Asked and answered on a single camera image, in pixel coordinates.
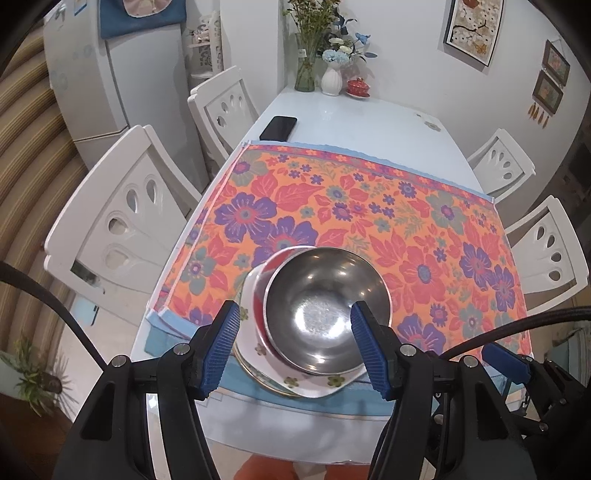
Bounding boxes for green potted plant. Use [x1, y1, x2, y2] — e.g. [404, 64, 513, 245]
[0, 337, 65, 416]

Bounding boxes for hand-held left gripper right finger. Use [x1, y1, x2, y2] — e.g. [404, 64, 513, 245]
[349, 302, 527, 480]

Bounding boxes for round blue leaf plate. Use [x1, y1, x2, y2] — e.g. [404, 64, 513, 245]
[233, 344, 296, 398]

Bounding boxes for orange floral tablecloth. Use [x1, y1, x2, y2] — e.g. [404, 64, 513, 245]
[144, 141, 534, 418]

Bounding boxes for large green flower plate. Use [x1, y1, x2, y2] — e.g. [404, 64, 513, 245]
[233, 295, 370, 400]

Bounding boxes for blue cloth cover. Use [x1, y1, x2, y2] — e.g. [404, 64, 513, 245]
[97, 0, 188, 40]

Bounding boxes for person's left leg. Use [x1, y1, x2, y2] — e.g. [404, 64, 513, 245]
[233, 455, 298, 480]

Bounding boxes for glass vase with stems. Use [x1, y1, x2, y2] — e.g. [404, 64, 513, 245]
[281, 0, 343, 92]

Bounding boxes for black cable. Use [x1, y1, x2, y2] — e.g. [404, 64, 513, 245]
[0, 262, 112, 370]
[438, 307, 591, 361]

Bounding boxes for blue steel bowl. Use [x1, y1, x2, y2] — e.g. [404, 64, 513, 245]
[264, 248, 392, 374]

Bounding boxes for small framed picture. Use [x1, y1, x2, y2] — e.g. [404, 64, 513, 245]
[542, 40, 571, 86]
[532, 70, 564, 114]

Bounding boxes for blue and white flowers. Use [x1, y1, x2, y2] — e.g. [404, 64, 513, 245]
[321, 18, 377, 65]

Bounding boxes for patterned cloth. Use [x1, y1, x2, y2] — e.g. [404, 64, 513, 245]
[551, 320, 591, 365]

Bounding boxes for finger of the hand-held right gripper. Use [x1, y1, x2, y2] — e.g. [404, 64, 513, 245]
[482, 344, 532, 384]

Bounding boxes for white ornate shelf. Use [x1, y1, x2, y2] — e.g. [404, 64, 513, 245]
[187, 11, 222, 79]

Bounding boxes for white dining chair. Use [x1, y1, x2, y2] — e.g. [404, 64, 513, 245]
[44, 124, 204, 296]
[187, 65, 259, 171]
[503, 195, 591, 319]
[466, 128, 536, 199]

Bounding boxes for black smartphone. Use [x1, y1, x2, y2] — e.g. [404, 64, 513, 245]
[259, 116, 297, 140]

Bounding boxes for large framed picture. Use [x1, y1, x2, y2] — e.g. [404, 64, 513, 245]
[443, 0, 508, 71]

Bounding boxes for white refrigerator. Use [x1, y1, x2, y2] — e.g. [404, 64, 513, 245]
[42, 0, 208, 195]

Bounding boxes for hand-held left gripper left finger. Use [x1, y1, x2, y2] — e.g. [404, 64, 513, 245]
[54, 300, 243, 480]

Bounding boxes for white ribbed vase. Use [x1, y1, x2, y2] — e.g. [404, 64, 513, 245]
[321, 62, 343, 96]

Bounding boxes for beige striped curtain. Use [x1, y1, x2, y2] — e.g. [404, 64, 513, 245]
[0, 32, 93, 402]

